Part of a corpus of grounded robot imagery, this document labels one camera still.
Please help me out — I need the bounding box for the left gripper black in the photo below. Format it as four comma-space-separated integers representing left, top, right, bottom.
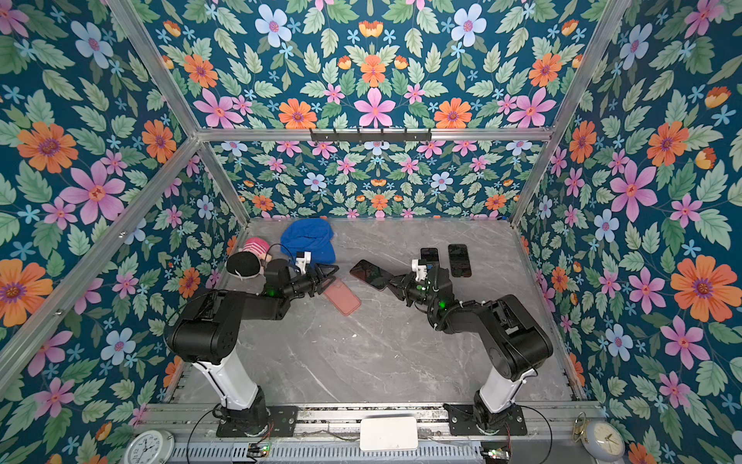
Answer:
278, 264, 336, 302

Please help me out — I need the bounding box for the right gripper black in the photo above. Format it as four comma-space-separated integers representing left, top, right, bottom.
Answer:
385, 273, 441, 313

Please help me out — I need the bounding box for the pink phone case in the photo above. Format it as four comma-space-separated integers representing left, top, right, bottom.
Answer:
324, 280, 361, 316

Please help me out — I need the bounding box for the black phone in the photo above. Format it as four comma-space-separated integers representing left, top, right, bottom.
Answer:
350, 259, 393, 291
448, 244, 473, 278
419, 247, 440, 266

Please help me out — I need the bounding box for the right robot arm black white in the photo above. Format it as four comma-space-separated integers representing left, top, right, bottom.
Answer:
388, 269, 554, 434

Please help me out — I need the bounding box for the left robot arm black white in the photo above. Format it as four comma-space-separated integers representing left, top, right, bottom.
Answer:
166, 259, 339, 437

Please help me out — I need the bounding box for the blue baseball cap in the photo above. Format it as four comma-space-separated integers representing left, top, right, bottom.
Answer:
280, 218, 336, 264

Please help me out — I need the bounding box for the plush doll pink hat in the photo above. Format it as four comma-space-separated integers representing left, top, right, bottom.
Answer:
226, 237, 272, 278

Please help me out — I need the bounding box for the white round clock left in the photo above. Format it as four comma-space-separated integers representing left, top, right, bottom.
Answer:
122, 430, 175, 464

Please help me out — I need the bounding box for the cream alarm clock right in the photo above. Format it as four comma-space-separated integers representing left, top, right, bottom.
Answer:
572, 413, 626, 463

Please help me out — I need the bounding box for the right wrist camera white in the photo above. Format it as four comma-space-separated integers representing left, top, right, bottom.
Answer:
412, 259, 428, 282

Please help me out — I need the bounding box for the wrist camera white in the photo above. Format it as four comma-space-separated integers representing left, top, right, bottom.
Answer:
412, 259, 428, 282
295, 251, 312, 276

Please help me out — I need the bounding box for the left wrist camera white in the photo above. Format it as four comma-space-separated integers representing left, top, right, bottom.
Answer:
295, 251, 312, 276

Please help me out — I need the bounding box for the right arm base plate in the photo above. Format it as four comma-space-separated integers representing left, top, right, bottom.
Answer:
444, 403, 528, 436

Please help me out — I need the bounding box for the black hook bar on frame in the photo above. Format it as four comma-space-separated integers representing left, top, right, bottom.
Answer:
309, 129, 433, 143

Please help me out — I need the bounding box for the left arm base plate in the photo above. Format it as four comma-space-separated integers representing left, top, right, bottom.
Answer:
216, 406, 299, 438

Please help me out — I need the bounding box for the white box on rail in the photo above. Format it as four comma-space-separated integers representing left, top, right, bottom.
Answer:
359, 416, 419, 452

